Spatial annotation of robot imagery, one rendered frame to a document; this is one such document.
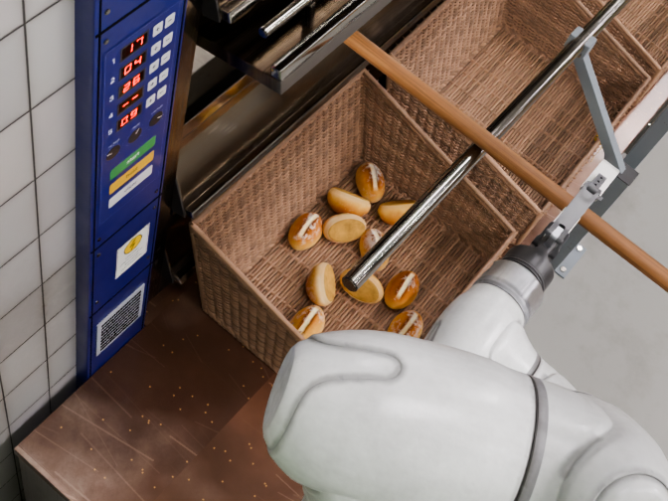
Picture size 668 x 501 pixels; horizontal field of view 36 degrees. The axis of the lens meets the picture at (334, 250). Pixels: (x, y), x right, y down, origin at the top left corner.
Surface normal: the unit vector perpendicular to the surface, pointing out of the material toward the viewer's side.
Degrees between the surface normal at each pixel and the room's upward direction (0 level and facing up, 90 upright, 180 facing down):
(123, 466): 0
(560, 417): 13
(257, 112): 70
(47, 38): 90
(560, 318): 0
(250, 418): 0
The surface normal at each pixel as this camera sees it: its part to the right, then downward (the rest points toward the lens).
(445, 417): 0.13, -0.29
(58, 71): 0.76, 0.63
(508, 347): 0.49, -0.18
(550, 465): 0.02, -0.10
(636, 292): 0.22, -0.48
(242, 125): 0.79, 0.43
